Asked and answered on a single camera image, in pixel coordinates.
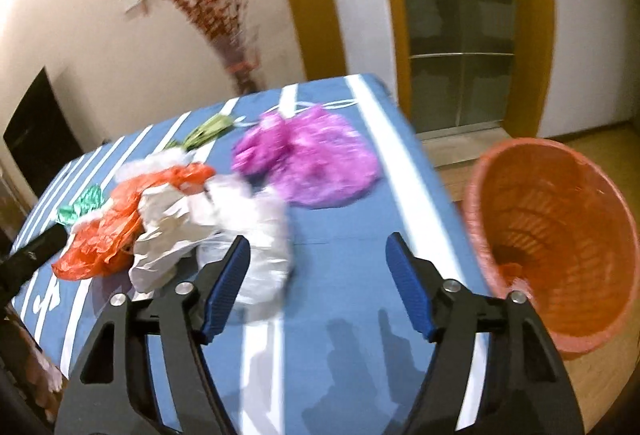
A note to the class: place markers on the blue white striped cloth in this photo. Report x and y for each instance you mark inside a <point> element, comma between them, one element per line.
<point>340,265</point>

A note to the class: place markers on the shiny green wrapper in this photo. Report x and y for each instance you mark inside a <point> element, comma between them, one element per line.
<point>85,202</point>

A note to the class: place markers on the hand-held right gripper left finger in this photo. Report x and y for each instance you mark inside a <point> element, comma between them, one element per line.
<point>225,287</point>

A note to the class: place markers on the wooden door frame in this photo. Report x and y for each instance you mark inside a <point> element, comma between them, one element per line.
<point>535,15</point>

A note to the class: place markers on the tall glass vase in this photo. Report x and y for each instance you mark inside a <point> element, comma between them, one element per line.
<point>242,65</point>

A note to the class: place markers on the glass sliding door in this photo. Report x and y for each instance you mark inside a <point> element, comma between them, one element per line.
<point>450,15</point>

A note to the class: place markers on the clear plastic bag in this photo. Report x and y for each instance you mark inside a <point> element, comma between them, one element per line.
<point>265,240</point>

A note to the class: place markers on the black television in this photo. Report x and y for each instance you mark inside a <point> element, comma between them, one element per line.
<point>40,125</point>

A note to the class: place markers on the olive green wrapper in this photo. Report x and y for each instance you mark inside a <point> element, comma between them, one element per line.
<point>210,127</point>

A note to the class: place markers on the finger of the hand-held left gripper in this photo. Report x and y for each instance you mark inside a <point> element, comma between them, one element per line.
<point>35,251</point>

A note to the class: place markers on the thin white plastic bag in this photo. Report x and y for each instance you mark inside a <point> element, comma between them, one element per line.
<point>150,165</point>

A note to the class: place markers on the orange plastic waste basket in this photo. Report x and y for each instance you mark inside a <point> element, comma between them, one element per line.
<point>550,215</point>

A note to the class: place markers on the orange plastic bag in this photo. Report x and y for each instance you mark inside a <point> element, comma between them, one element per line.
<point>115,215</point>

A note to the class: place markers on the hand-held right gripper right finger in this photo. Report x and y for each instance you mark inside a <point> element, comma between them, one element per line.
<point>410,285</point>

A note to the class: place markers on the purple plastic bag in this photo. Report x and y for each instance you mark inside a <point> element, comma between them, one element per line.
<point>320,160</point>

